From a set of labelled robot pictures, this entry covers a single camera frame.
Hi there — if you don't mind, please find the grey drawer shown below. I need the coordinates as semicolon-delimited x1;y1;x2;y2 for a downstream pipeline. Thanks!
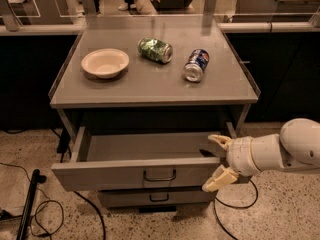
52;126;227;191
98;186;217;208

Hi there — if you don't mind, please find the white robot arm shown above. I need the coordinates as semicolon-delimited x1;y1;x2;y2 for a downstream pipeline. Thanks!
202;118;320;192

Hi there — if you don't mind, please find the black floor cable left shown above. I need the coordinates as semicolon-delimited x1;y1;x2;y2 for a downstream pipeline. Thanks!
49;127;107;240

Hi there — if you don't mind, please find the black laptop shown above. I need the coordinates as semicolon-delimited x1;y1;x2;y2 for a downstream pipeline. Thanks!
151;0;193;11

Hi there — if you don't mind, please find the grey bottom drawer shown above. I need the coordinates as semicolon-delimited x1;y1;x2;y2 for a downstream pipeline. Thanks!
98;186;217;208

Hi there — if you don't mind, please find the blue pepsi can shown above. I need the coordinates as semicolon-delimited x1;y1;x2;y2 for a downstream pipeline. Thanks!
183;49;210;82

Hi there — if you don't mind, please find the green soda can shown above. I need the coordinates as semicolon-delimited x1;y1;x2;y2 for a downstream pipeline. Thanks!
138;37;173;64

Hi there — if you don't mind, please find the grey top drawer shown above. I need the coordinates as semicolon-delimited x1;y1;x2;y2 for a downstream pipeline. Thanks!
52;126;227;191

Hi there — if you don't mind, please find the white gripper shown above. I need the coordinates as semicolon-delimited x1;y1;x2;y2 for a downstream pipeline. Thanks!
202;134;261;192

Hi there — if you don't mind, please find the black floor cable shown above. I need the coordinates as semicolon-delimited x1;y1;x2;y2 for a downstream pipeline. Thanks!
49;127;107;240
212;178;259;240

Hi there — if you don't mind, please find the white horizontal rail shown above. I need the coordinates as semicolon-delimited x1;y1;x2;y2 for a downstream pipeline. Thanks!
0;20;320;36

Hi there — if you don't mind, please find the black pole on floor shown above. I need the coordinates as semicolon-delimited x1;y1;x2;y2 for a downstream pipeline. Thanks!
16;169;46;240

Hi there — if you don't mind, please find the thin black cable loop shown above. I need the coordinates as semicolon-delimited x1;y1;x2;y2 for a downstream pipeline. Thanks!
0;162;65;239

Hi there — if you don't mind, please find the grey drawer cabinet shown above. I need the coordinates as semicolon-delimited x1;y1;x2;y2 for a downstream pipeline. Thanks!
48;14;261;214

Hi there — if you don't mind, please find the black floor cable right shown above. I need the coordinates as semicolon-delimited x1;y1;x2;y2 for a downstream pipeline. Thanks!
212;178;259;240

